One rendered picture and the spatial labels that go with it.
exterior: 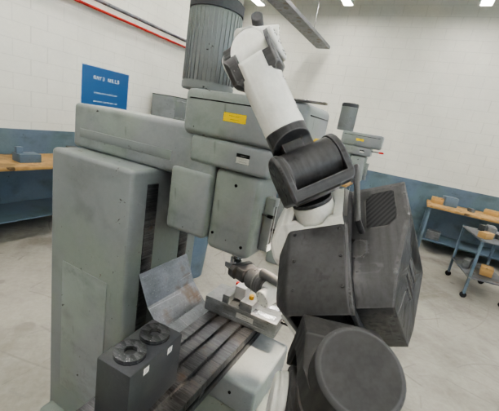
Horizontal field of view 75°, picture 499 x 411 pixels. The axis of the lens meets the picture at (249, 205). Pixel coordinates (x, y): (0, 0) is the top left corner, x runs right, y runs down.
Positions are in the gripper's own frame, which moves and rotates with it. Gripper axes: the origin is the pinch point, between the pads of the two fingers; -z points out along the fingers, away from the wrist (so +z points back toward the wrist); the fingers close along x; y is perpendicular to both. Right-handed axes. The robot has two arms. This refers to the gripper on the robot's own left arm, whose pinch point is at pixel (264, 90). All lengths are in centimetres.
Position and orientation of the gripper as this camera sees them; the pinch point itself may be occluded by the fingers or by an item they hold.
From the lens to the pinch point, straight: 122.9
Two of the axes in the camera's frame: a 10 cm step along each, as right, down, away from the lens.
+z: -1.4, -3.0, -9.4
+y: 2.7, -9.3, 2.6
